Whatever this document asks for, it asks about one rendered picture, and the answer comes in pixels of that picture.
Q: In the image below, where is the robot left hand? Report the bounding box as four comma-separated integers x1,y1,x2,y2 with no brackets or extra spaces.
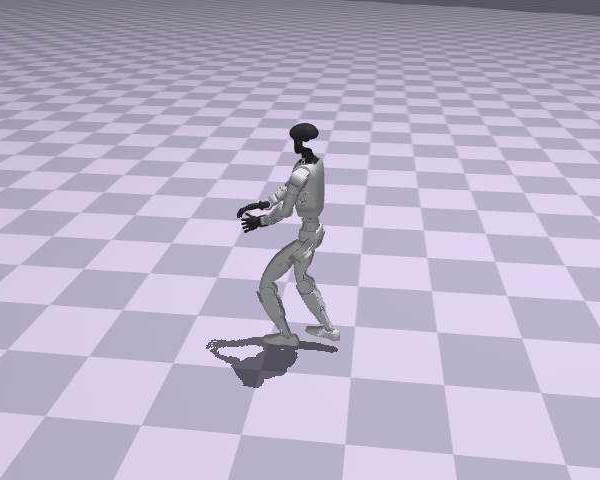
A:
241,213,268,233

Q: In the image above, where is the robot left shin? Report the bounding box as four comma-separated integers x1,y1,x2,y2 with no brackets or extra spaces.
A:
256,286,291,338

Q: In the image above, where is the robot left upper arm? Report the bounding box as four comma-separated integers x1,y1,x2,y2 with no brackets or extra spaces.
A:
279,168,310,218

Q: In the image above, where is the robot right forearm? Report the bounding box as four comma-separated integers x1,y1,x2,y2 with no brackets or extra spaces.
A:
263,180,289,210

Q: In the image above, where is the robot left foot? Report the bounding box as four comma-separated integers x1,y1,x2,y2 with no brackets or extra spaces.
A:
263,332,300,346

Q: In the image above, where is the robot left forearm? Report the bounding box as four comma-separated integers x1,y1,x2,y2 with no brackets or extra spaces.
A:
260,204,284,225

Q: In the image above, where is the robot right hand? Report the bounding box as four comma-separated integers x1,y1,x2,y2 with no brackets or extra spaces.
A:
237,201,270,218

